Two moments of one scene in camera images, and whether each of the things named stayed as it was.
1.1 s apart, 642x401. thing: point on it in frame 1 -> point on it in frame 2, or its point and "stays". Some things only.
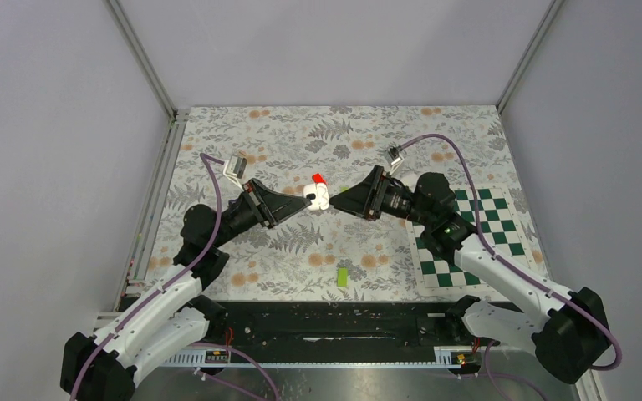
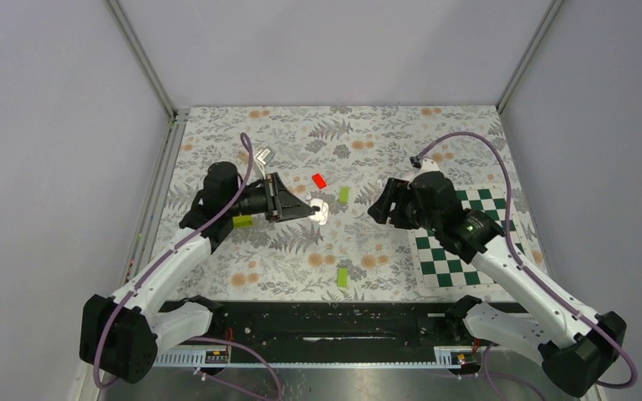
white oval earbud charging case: x=410 y=180 stays
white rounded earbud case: x=322 y=195 -> x=322 y=215
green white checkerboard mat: x=491 y=212 stays
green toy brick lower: x=343 y=277 stays
